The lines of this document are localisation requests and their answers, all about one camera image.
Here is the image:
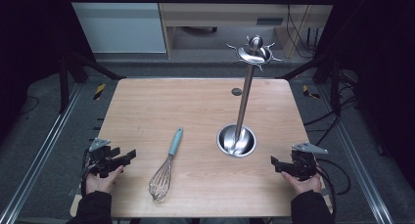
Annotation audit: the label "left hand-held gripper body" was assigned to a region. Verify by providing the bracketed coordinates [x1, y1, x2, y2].
[87, 137, 122, 179]

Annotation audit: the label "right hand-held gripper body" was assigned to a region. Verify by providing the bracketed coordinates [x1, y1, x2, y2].
[290, 142, 329, 182]

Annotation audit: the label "person's right hand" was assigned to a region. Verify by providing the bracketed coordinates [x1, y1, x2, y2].
[280, 170, 324, 197]

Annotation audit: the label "person's left hand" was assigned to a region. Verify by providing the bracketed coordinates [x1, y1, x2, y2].
[85, 164, 125, 196]

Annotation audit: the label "yellow black tape strip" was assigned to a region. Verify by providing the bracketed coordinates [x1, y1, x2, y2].
[301, 84, 321, 100]
[93, 83, 107, 101]

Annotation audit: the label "steel utensil stand with hooks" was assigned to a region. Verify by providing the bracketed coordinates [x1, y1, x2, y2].
[215, 34, 285, 159]

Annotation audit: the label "black metal stand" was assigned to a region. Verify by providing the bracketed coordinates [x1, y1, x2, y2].
[281, 51, 344, 116]
[57, 47, 127, 114]

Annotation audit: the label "white cabinet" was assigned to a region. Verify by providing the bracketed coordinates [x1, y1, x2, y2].
[66, 0, 167, 55]

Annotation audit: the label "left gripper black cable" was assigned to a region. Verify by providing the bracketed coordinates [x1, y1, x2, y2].
[79, 147, 93, 198]

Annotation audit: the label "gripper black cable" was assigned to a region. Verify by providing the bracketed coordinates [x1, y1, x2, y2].
[79, 147, 93, 198]
[313, 157, 352, 222]

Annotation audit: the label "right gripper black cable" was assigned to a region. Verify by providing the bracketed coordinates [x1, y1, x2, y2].
[313, 157, 352, 222]

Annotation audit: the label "whisk with light blue handle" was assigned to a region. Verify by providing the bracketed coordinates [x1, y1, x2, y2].
[148, 126, 184, 202]

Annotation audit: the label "aluminium floor rail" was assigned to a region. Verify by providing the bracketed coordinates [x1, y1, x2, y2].
[0, 82, 84, 224]
[316, 85, 395, 224]

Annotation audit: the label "black floor cables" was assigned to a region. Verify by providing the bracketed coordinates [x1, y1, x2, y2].
[302, 68, 360, 148]

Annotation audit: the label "black hanging cables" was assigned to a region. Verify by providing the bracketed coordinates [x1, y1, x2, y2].
[285, 0, 319, 60]

